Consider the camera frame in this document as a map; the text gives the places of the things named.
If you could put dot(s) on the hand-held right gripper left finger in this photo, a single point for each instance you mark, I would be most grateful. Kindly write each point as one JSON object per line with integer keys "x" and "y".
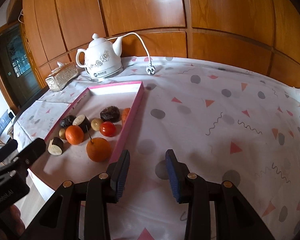
{"x": 122, "y": 177}

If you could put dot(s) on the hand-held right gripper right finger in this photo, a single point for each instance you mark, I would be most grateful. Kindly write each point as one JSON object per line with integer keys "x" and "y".
{"x": 173, "y": 177}

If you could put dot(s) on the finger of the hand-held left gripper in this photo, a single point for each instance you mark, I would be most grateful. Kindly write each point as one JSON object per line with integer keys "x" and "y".
{"x": 32, "y": 152}
{"x": 8, "y": 146}

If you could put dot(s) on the sushi roll piece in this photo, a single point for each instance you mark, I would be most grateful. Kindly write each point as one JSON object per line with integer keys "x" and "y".
{"x": 55, "y": 147}

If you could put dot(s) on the small tan round potato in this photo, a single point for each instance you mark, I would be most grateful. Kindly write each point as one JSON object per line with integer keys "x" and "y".
{"x": 97, "y": 124}
{"x": 62, "y": 133}

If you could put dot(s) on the large orange with stem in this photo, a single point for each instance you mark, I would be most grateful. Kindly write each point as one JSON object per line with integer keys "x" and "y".
{"x": 98, "y": 150}

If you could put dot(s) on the dark purple eggplant piece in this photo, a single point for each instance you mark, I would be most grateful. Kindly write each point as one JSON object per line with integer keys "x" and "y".
{"x": 65, "y": 122}

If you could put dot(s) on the small mandarin orange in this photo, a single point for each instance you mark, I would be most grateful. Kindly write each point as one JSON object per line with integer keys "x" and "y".
{"x": 74, "y": 135}

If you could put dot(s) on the red tomato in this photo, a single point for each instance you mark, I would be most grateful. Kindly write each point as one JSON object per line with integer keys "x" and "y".
{"x": 108, "y": 129}

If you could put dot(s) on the dark-skinned sugarcane chunk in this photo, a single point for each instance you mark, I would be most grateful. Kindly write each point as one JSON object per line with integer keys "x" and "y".
{"x": 81, "y": 123}

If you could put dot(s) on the small orange carrot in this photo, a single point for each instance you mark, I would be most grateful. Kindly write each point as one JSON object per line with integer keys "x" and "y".
{"x": 125, "y": 115}

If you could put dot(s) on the large dark dried prune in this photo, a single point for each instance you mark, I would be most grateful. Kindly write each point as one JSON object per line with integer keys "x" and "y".
{"x": 110, "y": 113}

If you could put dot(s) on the pink rimmed white tray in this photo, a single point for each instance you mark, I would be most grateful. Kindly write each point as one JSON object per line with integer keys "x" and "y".
{"x": 102, "y": 97}

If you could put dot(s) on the person's left hand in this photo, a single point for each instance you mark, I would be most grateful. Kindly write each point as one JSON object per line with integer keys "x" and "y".
{"x": 16, "y": 221}

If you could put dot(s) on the small wooden stool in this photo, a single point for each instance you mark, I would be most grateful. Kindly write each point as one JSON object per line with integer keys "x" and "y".
{"x": 10, "y": 133}

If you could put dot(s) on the white patterned tablecloth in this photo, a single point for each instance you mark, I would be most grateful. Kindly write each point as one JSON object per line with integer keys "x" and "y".
{"x": 215, "y": 130}

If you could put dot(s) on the silver ornate tissue box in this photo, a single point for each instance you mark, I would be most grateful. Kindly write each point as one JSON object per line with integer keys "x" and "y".
{"x": 61, "y": 78}

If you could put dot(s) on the dark glass panel door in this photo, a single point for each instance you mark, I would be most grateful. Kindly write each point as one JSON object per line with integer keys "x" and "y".
{"x": 17, "y": 62}

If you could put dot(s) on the white tissue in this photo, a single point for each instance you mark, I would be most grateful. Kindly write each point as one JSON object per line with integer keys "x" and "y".
{"x": 60, "y": 65}

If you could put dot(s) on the silver kettle base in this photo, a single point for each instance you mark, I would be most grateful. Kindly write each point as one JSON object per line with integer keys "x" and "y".
{"x": 105, "y": 76}

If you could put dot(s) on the white floral ceramic kettle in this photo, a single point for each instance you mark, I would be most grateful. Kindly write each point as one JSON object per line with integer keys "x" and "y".
{"x": 102, "y": 55}

